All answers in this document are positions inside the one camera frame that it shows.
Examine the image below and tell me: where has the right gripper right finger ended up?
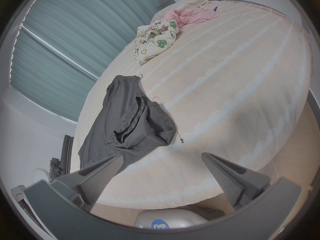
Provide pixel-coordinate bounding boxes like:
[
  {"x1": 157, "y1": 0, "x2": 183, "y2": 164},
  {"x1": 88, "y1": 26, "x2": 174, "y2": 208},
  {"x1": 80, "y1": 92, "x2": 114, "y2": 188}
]
[{"x1": 201, "y1": 152, "x2": 270, "y2": 207}]

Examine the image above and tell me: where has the grey bedside table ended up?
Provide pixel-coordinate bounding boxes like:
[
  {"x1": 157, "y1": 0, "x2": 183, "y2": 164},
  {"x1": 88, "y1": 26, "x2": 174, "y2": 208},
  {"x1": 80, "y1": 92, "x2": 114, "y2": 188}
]
[{"x1": 156, "y1": 0, "x2": 175, "y2": 9}]

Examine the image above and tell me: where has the pale pink pillow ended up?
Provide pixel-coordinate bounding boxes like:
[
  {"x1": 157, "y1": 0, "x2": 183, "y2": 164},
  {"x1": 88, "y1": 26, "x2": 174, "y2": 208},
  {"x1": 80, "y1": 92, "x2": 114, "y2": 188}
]
[{"x1": 151, "y1": 0, "x2": 213, "y2": 23}]

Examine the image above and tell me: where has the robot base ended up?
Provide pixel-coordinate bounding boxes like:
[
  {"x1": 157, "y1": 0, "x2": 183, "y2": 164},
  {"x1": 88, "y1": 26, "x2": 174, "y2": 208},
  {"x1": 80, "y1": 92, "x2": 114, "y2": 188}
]
[{"x1": 134, "y1": 207, "x2": 227, "y2": 232}]

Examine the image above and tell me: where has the black chest of drawers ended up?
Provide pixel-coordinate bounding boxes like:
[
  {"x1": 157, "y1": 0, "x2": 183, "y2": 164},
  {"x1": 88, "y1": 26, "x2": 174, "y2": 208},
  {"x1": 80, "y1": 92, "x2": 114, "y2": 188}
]
[{"x1": 60, "y1": 135, "x2": 75, "y2": 174}]

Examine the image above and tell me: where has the round white mirror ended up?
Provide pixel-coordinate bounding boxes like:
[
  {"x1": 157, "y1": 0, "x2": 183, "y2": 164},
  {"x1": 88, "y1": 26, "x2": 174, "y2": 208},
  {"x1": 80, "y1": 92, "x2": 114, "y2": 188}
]
[{"x1": 31, "y1": 168, "x2": 49, "y2": 182}]

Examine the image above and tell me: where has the bed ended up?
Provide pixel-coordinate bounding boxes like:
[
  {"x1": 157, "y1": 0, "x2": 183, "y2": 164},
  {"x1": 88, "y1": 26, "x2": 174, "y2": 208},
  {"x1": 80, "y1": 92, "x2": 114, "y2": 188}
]
[{"x1": 72, "y1": 0, "x2": 320, "y2": 209}]

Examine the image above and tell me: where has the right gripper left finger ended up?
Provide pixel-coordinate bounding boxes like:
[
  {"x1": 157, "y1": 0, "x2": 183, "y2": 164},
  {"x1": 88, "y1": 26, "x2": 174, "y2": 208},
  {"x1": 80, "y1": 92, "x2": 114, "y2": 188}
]
[{"x1": 58, "y1": 155, "x2": 123, "y2": 205}]

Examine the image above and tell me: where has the black T-shirt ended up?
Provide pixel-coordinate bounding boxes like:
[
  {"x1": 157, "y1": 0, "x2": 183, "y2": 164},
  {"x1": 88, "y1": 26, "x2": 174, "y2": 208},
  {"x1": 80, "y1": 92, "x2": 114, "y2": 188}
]
[{"x1": 78, "y1": 74, "x2": 185, "y2": 171}]

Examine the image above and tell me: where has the dark grey garment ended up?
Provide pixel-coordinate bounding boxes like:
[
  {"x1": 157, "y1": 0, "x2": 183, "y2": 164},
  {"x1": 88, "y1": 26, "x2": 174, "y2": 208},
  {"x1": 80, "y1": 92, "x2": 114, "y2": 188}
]
[{"x1": 49, "y1": 157, "x2": 62, "y2": 182}]

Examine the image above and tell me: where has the blue-green curtain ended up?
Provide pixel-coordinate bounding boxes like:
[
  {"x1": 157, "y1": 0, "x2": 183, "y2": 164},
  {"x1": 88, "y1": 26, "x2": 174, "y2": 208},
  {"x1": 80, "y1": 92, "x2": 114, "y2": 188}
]
[
  {"x1": 10, "y1": 26, "x2": 100, "y2": 123},
  {"x1": 21, "y1": 0, "x2": 165, "y2": 79}
]

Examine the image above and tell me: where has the white printed pyjama top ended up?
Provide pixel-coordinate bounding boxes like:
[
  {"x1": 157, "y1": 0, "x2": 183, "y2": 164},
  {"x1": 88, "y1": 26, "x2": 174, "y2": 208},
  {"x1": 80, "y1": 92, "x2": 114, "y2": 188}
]
[{"x1": 134, "y1": 19, "x2": 183, "y2": 66}]

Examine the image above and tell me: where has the pink garment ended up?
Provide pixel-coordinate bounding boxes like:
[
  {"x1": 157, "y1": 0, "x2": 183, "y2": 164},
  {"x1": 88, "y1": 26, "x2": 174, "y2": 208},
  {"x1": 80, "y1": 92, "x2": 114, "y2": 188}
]
[{"x1": 162, "y1": 8, "x2": 220, "y2": 29}]

